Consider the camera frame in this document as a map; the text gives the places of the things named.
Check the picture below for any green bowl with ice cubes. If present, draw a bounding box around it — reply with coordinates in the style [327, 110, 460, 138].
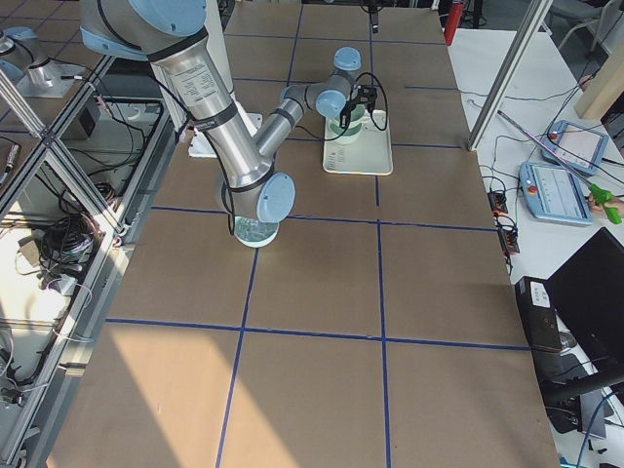
[234, 216, 280, 249]

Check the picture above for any blue teach pendant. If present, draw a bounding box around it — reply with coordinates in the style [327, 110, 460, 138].
[542, 120, 607, 176]
[519, 162, 593, 226]

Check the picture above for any black cable bundle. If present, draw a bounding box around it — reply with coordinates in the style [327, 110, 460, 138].
[38, 214, 97, 274]

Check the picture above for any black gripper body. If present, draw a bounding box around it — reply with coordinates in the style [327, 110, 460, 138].
[343, 85, 377, 117]

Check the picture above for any green plastic spray gun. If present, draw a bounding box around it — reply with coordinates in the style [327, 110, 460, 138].
[589, 183, 623, 224]

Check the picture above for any blue teach pendant far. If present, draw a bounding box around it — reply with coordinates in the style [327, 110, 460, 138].
[542, 120, 607, 176]

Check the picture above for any black laptop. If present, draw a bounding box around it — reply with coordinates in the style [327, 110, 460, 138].
[515, 227, 623, 385]

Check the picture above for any blue teach pendant near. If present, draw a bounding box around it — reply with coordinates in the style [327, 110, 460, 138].
[519, 162, 593, 226]

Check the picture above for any aluminium frame post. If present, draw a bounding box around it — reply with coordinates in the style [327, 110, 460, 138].
[467, 0, 553, 151]

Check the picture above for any pale green bear tray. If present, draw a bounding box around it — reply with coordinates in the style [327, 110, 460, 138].
[323, 110, 394, 176]

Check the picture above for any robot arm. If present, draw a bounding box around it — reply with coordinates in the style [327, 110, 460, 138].
[253, 47, 377, 156]
[80, 1, 298, 223]

